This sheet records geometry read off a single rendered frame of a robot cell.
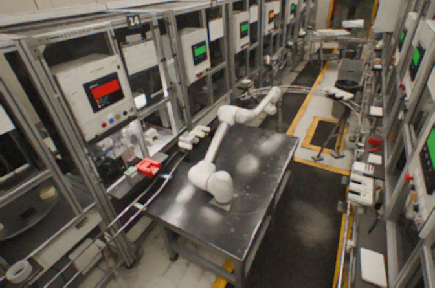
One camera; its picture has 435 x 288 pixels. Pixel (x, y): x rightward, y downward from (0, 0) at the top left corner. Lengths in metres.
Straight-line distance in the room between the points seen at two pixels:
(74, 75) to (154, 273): 1.81
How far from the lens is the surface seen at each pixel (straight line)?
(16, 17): 2.40
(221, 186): 1.81
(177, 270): 2.55
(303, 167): 3.36
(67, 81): 1.64
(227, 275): 2.19
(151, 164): 2.08
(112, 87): 1.77
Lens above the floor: 2.22
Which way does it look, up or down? 31 degrees down
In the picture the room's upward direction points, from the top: 4 degrees counter-clockwise
